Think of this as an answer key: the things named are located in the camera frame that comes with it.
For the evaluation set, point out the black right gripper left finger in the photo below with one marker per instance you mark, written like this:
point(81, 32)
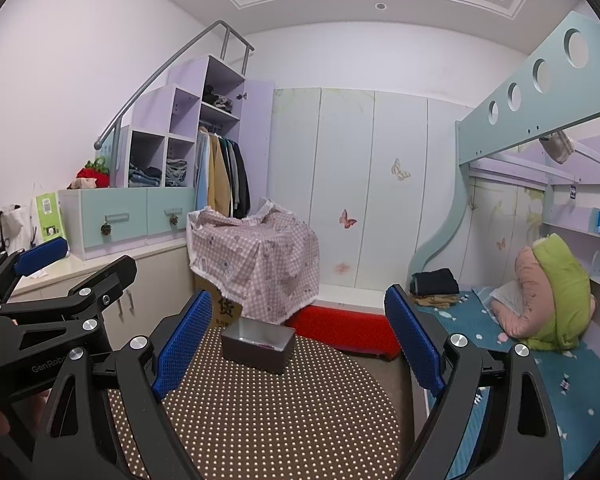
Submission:
point(79, 439)

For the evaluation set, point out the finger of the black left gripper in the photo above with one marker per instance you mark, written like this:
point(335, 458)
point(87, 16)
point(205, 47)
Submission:
point(55, 254)
point(53, 318)

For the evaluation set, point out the person's left hand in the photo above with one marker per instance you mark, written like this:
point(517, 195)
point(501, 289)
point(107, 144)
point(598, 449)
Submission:
point(32, 413)

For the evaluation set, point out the green white paper bag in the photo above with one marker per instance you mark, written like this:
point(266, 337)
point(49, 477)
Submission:
point(46, 218)

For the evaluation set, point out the teal drawer unit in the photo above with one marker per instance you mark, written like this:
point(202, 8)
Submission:
point(102, 221)

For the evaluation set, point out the red strawberry plush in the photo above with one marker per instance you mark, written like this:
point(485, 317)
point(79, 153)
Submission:
point(95, 174)

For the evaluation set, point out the brown cardboard box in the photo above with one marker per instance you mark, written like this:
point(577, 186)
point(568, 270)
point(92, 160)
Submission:
point(224, 311)

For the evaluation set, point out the pink and green quilt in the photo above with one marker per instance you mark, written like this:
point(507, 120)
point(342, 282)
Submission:
point(558, 302)

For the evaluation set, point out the white pillow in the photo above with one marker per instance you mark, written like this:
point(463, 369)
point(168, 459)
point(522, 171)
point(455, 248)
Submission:
point(509, 295)

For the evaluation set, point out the purple stair shelf unit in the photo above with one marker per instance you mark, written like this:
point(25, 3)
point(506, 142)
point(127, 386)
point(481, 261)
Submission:
point(203, 92)

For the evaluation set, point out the hanging clothes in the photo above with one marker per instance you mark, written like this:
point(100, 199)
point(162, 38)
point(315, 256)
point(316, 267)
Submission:
point(221, 180)

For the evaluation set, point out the metal rectangular tin box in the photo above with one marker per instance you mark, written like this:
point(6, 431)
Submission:
point(258, 345)

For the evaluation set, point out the dark folded clothes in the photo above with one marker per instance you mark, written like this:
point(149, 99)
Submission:
point(433, 283)

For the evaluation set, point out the pink checkered cloth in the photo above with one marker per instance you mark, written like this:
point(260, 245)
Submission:
point(268, 263)

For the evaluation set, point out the red storage ottoman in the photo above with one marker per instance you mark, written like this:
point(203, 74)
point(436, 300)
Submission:
point(365, 334)

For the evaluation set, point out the brown polka dot tablecloth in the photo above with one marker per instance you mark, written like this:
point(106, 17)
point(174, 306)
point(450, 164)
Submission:
point(325, 417)

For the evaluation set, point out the white wardrobe with butterflies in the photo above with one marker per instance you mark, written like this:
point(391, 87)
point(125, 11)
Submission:
point(370, 172)

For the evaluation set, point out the teal bunk bed frame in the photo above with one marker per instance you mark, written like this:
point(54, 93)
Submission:
point(556, 88)

